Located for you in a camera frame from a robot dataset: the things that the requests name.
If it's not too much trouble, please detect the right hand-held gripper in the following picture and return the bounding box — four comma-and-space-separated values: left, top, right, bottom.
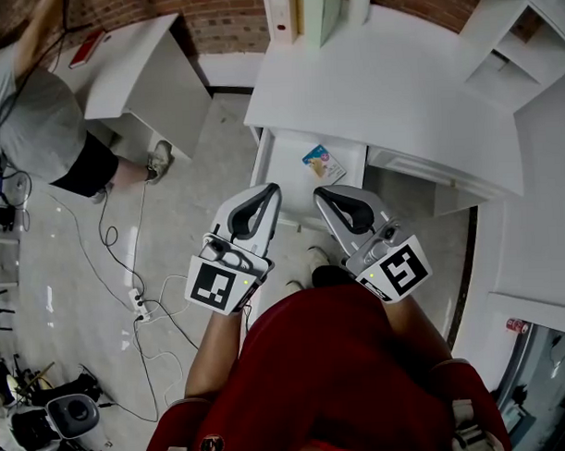
312, 180, 435, 308

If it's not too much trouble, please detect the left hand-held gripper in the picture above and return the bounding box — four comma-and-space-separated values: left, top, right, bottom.
179, 181, 288, 320

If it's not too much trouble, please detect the small colourful card item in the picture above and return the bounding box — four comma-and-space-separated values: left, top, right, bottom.
301, 143, 349, 182

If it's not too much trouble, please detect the white drawer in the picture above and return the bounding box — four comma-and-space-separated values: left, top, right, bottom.
247, 122, 373, 234

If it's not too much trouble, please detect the person's left forearm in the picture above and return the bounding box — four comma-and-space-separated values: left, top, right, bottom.
181, 307, 252, 403

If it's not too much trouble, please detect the person's right forearm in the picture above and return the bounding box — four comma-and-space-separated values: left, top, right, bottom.
382, 293, 455, 370

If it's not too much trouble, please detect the white desk with drawer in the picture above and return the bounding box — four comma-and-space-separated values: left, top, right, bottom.
239, 0, 528, 234

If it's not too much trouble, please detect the person's black trouser leg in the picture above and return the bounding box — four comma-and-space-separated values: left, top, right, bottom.
310, 262, 358, 289

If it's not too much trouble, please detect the white cabinet door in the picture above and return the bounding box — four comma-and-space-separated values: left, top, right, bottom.
366, 140, 527, 221

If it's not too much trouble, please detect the white power strip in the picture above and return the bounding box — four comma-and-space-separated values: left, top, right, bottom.
128, 286, 153, 323

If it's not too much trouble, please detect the person's red shirt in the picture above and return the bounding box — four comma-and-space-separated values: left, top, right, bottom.
132, 279, 513, 451

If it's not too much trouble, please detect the plain white desk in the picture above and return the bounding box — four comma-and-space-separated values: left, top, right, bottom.
46, 11, 215, 167

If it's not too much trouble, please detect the white binder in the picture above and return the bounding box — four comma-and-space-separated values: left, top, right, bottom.
261, 0, 301, 48

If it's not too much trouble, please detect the pale green book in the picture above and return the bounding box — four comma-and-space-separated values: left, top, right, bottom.
317, 0, 348, 50

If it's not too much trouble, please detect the white bottle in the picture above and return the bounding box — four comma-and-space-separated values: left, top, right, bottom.
348, 0, 374, 25

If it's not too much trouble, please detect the red book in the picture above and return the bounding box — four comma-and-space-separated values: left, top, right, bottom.
67, 30, 107, 71

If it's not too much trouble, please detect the white shelf unit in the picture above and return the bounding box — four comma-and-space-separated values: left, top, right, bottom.
459, 0, 565, 118

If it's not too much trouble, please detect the grey standing fan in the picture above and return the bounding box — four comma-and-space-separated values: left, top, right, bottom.
1, 168, 35, 235

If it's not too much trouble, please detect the white floor cable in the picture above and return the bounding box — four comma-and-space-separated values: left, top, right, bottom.
134, 273, 197, 409

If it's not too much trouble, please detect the black floor cable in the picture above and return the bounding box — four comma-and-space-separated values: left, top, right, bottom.
44, 176, 203, 428

